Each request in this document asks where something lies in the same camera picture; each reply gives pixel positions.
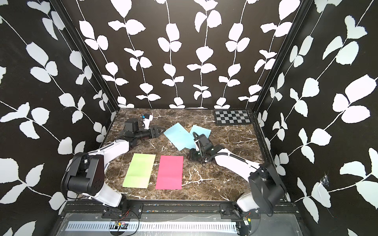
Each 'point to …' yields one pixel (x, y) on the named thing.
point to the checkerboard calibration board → (232, 117)
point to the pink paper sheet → (170, 175)
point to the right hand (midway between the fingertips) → (187, 155)
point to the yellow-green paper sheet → (139, 172)
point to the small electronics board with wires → (120, 224)
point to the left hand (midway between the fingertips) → (163, 128)
